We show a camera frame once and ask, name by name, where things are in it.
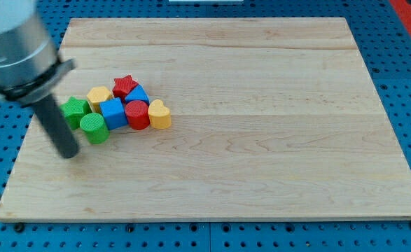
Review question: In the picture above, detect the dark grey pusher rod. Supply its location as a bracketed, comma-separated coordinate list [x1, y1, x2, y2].
[32, 94, 79, 159]

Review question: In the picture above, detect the grey flange mount plate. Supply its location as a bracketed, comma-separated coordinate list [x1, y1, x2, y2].
[0, 59, 76, 106]

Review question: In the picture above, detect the green star block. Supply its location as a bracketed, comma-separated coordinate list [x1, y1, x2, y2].
[60, 97, 92, 130]

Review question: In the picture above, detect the green cylinder block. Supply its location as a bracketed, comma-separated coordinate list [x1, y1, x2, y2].
[80, 113, 110, 144]

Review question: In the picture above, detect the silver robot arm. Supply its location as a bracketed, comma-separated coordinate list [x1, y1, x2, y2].
[0, 0, 79, 158]

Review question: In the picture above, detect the red star block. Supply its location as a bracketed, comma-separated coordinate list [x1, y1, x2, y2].
[112, 75, 139, 101]

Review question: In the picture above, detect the yellow hexagon block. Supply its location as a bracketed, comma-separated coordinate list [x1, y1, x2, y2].
[86, 86, 113, 113]

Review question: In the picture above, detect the blue cube block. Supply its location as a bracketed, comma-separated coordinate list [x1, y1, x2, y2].
[99, 98, 127, 130]

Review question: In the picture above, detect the red cylinder block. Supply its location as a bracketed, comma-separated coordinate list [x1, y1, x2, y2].
[125, 100, 150, 130]

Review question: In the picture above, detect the blue triangle block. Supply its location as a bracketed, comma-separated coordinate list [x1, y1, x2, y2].
[125, 85, 150, 105]

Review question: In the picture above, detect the yellow heart block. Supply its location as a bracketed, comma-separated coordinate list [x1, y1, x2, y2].
[148, 99, 172, 130]

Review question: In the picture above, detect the wooden board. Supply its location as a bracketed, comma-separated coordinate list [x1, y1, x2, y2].
[0, 17, 411, 223]

